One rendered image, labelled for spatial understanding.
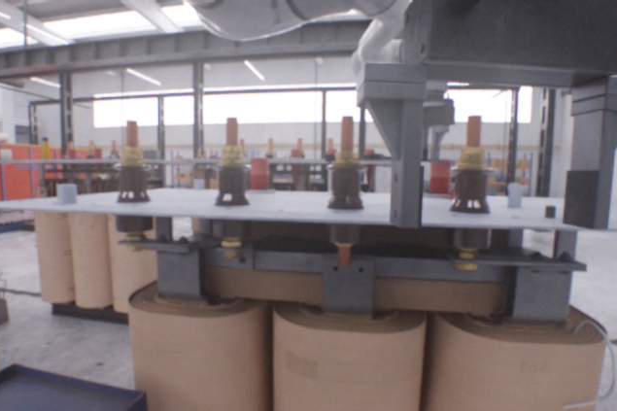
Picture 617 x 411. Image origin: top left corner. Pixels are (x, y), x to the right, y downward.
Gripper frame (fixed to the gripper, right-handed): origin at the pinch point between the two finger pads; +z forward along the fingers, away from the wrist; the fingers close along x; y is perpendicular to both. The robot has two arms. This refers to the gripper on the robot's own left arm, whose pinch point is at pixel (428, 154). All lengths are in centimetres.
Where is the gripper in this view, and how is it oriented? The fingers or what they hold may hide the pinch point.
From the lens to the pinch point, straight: 98.6
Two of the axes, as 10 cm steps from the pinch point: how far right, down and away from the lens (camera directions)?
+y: -8.3, 0.4, -5.6
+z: -0.1, 9.9, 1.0
